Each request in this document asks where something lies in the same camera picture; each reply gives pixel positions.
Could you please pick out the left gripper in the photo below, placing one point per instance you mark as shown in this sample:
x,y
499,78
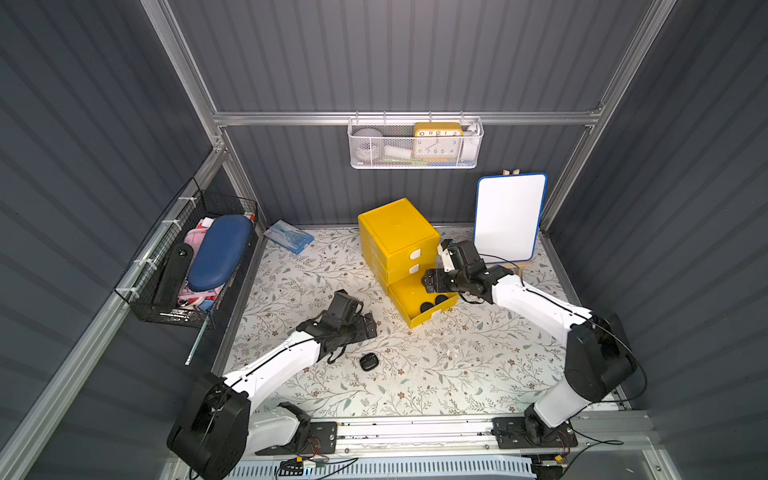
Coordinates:
x,y
366,327

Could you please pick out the yellow drawer cabinet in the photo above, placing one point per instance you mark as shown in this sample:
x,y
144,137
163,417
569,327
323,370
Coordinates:
x,y
388,228

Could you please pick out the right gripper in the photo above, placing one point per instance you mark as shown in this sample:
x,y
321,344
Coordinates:
x,y
433,281

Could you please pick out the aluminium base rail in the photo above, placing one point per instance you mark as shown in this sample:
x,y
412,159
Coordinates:
x,y
474,434

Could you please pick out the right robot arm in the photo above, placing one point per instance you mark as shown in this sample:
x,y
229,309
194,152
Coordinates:
x,y
597,353

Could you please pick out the black wire side basket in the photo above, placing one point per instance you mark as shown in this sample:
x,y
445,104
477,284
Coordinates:
x,y
193,309

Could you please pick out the white tape roll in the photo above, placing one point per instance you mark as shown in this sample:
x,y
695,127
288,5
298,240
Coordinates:
x,y
367,145

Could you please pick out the yellow alarm clock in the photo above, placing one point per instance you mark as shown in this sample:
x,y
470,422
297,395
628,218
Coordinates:
x,y
437,141

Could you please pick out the wooden easel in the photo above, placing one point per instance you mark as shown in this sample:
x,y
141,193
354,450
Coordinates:
x,y
517,266

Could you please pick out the white board blue frame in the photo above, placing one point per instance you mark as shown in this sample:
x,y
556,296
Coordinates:
x,y
508,215

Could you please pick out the blue oval case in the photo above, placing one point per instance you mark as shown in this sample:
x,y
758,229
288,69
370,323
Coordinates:
x,y
219,253

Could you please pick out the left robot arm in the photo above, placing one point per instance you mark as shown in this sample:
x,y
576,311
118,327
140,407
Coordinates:
x,y
252,390

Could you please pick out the black remote in basket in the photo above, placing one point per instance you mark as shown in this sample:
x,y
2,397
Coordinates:
x,y
173,276

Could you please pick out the yellow drawer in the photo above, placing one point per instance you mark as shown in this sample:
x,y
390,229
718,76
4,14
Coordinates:
x,y
409,268
409,294
423,252

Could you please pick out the white wire wall basket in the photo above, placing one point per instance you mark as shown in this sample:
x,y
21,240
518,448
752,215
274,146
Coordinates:
x,y
398,143

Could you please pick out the black square earphone case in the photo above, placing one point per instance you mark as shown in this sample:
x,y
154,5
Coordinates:
x,y
369,361

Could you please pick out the pink item in basket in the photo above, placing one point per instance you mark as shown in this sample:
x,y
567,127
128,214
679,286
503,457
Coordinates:
x,y
194,238

